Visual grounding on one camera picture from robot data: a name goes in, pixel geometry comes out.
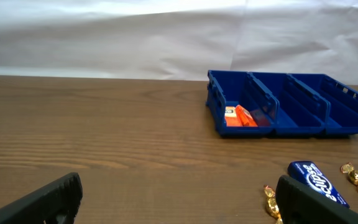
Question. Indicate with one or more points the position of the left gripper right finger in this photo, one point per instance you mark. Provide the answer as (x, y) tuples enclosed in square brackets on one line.
[(306, 207)]

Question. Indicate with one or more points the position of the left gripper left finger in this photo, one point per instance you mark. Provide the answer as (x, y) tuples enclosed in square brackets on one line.
[(48, 202)]

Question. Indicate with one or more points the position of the blue candy pack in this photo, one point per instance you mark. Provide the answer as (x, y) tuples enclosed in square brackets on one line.
[(309, 174)]

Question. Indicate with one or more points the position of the gold wrapped candy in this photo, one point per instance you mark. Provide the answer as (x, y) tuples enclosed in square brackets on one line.
[(357, 177), (271, 205)]

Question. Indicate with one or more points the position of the blue tray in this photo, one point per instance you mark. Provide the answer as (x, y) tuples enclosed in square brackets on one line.
[(300, 121)]

